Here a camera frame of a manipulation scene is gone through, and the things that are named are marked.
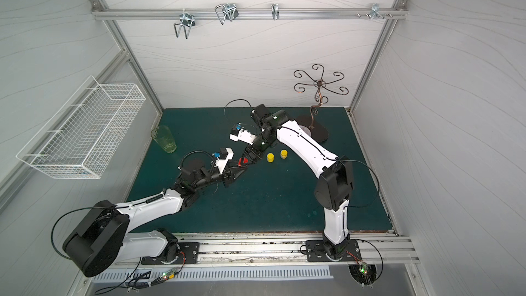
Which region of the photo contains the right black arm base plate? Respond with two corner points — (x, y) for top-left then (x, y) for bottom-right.
(305, 239), (362, 263)

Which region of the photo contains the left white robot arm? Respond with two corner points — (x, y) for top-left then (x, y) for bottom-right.
(62, 158), (249, 278)

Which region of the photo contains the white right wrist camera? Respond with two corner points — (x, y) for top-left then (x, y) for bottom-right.
(230, 124), (256, 145)

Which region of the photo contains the aluminium top rail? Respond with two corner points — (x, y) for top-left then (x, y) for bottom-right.
(92, 6), (409, 21)

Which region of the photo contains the small metal clip hook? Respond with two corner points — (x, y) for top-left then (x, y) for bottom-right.
(271, 4), (279, 21)

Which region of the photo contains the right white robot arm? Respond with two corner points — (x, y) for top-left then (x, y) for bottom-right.
(238, 104), (354, 261)

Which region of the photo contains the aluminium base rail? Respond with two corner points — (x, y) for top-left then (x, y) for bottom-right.
(81, 232), (421, 268)

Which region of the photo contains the double prong metal hook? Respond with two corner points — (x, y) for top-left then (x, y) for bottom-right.
(173, 12), (196, 39)

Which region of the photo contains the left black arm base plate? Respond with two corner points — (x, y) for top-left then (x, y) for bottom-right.
(141, 242), (200, 265)

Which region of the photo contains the white wire basket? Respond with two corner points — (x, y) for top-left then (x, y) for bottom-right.
(16, 76), (145, 180)

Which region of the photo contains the white vent strip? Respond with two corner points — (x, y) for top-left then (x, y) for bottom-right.
(93, 265), (333, 283)

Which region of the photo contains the metal bracket hook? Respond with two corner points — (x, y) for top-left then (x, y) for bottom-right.
(356, 4), (393, 21)

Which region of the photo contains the wire loop metal hook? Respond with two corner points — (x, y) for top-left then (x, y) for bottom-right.
(215, 3), (239, 25)

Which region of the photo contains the red paint jar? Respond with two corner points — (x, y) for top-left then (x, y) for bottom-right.
(238, 158), (249, 167)

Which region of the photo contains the bronze scroll jewelry stand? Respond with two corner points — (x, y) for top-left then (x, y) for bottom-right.
(293, 64), (349, 143)

